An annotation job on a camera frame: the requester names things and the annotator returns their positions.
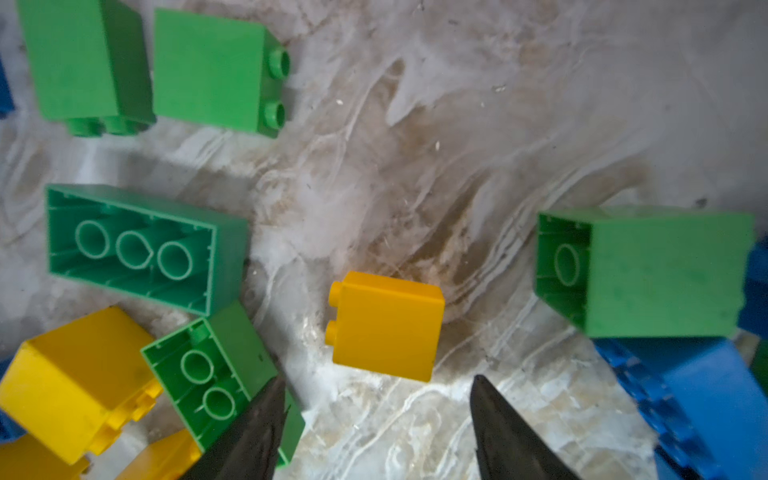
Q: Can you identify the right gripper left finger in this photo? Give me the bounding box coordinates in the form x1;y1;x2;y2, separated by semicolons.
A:
180;376;287;480

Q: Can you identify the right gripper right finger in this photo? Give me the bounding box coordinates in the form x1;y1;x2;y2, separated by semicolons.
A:
470;375;579;480

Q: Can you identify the yellow square brick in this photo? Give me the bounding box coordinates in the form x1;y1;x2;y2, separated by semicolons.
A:
325;272;445;382

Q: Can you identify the yellow brick mid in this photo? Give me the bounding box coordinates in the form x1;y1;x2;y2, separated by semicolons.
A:
1;306;163;465

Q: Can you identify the light green square brick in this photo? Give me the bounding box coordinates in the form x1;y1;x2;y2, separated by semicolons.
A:
153;8;291;139
17;0;156;138

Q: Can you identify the green long brick lower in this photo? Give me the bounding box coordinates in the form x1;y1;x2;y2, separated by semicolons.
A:
141;300;278;451

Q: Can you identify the blue long brick right diagonal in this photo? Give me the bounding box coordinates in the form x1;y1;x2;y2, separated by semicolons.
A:
594;337;767;479

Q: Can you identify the dark green long brick upper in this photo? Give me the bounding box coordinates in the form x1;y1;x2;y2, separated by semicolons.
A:
46;184;249;317

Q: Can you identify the green square brick centre right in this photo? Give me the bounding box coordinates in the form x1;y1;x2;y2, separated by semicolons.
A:
534;206;756;338

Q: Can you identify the blue long brick lower left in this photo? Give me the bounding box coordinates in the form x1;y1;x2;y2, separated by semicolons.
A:
0;356;26;444

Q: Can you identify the blue long brick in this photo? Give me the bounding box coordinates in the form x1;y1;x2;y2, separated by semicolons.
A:
738;238;767;339
0;356;26;444

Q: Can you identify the blue long brick right upper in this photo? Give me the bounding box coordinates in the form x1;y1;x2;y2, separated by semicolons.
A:
738;238;767;339

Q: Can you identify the small blue brick upper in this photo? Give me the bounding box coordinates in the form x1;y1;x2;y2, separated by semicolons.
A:
0;63;15;119

